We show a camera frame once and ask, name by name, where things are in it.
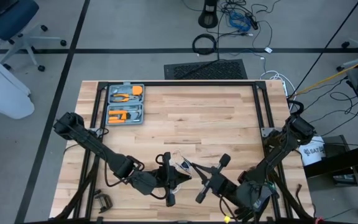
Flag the blue office chair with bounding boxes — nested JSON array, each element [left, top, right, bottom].
[[0, 0, 67, 72]]

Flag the black metal cart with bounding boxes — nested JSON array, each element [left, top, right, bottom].
[[303, 133, 358, 220]]

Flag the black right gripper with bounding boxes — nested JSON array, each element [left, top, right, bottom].
[[192, 154, 239, 203]]

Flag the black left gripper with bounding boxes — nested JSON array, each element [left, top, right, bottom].
[[154, 151, 193, 207]]

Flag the yellow floor cable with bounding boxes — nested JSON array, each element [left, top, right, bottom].
[[293, 54, 358, 96]]

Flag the white printed bucket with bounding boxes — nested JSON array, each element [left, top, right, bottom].
[[299, 136, 326, 166]]

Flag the black stand base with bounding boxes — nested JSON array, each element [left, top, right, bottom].
[[197, 0, 219, 29]]

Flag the white cord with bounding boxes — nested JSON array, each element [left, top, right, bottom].
[[170, 149, 195, 194]]

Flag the black cable loop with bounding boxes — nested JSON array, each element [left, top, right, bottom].
[[287, 99, 305, 116]]

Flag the black floor mat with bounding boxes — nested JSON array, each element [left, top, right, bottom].
[[163, 58, 249, 80]]

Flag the black C-clamp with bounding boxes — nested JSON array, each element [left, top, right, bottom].
[[93, 189, 114, 214]]

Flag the orange black utility knife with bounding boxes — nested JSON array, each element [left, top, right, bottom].
[[108, 115, 127, 124]]

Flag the blue cable bundle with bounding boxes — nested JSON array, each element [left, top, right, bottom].
[[227, 11, 251, 32]]

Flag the orange handled pliers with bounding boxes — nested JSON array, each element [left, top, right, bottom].
[[109, 93, 139, 103]]

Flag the black power strip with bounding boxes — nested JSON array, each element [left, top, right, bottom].
[[247, 14, 259, 30]]

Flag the dark red cable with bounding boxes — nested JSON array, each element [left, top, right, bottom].
[[295, 183, 304, 208]]

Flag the black hanging cable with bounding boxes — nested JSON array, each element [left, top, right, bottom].
[[216, 0, 220, 60], [287, 0, 358, 100]]

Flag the coiled black cable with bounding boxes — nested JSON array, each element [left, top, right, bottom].
[[191, 33, 218, 56]]

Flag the grey black work glove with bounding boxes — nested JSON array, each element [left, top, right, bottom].
[[234, 182, 276, 222]]

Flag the white plastic bin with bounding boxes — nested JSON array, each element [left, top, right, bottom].
[[0, 43, 35, 120]]

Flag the white cable bundle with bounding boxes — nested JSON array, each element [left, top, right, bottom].
[[259, 70, 291, 96]]

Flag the grey plastic tool case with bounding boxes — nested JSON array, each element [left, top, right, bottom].
[[105, 83, 145, 126]]

